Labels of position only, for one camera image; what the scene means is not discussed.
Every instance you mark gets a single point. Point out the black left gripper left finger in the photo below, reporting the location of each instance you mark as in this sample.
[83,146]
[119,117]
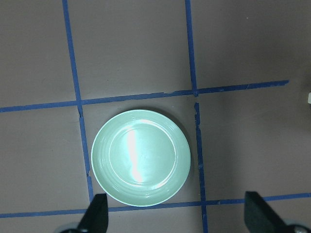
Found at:
[95,219]

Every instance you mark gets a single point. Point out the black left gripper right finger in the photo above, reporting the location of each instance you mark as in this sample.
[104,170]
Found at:
[259,217]

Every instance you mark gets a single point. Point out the green plate far side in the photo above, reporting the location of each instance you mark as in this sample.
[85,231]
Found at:
[140,158]

